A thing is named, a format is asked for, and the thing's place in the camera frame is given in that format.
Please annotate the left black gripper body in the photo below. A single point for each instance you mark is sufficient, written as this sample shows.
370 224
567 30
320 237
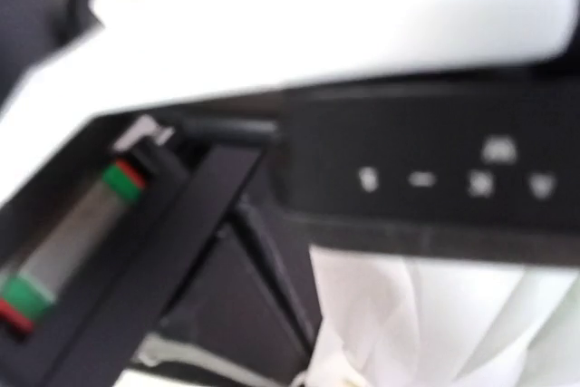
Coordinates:
155 243

